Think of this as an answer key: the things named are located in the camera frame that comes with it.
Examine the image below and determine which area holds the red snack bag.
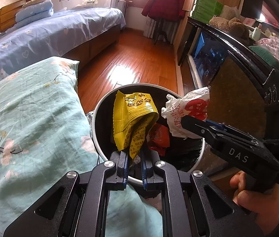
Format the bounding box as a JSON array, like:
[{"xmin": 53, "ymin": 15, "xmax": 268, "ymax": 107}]
[{"xmin": 147, "ymin": 123, "xmax": 170, "ymax": 157}]

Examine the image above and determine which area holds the white red paper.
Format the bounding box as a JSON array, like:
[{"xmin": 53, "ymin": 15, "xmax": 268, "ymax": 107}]
[{"xmin": 161, "ymin": 87, "xmax": 210, "ymax": 139}]

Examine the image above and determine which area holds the yellow snack bag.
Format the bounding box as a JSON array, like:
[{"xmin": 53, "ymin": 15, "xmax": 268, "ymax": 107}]
[{"xmin": 113, "ymin": 91, "xmax": 159, "ymax": 159}]

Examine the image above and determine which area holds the black round trash bin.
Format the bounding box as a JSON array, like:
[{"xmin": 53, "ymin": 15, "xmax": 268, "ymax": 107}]
[{"xmin": 91, "ymin": 84, "xmax": 210, "ymax": 186}]

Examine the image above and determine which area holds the person's right hand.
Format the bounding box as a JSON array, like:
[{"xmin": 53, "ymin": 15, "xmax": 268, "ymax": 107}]
[{"xmin": 230, "ymin": 171, "xmax": 279, "ymax": 235}]

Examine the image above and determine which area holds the black glass tv cabinet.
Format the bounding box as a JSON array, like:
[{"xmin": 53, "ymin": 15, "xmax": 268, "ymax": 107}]
[{"xmin": 178, "ymin": 17, "xmax": 279, "ymax": 140}]

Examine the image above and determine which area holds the teal floral tablecloth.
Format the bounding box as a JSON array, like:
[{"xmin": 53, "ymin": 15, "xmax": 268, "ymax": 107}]
[{"xmin": 0, "ymin": 57, "xmax": 101, "ymax": 236}]

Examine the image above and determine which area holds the pink clothes pile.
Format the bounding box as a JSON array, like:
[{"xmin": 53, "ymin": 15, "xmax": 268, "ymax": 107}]
[{"xmin": 256, "ymin": 36, "xmax": 279, "ymax": 60}]

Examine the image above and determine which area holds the brown plush toy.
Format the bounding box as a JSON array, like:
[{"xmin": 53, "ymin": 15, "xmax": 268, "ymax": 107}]
[{"xmin": 209, "ymin": 16, "xmax": 249, "ymax": 40}]

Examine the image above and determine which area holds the stack of green boxes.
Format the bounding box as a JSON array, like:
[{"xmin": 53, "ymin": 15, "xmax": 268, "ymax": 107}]
[{"xmin": 190, "ymin": 0, "xmax": 224, "ymax": 24}]

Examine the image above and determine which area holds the bed with blue sheet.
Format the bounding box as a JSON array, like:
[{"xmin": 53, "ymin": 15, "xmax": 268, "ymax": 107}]
[{"xmin": 0, "ymin": 8, "xmax": 126, "ymax": 80}]

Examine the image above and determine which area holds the dark red hanging jacket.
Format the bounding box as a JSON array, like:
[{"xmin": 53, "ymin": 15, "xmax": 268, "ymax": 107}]
[{"xmin": 142, "ymin": 0, "xmax": 185, "ymax": 22}]

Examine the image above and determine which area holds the folded blue quilt stack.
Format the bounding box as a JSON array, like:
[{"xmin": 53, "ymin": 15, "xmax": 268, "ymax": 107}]
[{"xmin": 14, "ymin": 0, "xmax": 54, "ymax": 28}]

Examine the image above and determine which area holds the white radiator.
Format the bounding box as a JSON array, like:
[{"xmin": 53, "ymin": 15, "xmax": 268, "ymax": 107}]
[{"xmin": 117, "ymin": 0, "xmax": 127, "ymax": 18}]

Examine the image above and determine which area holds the wall mounted television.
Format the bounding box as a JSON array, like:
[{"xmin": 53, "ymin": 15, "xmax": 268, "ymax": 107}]
[{"xmin": 240, "ymin": 0, "xmax": 279, "ymax": 31}]

